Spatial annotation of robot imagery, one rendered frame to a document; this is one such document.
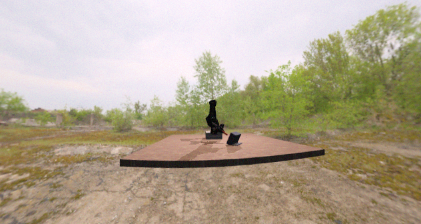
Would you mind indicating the grey sloped panel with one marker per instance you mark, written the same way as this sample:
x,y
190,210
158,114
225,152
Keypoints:
x,y
233,138

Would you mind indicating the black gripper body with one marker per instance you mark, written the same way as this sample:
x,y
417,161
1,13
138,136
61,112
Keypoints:
x,y
214,126

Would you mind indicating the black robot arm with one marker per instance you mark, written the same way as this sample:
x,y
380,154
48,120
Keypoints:
x,y
212,115

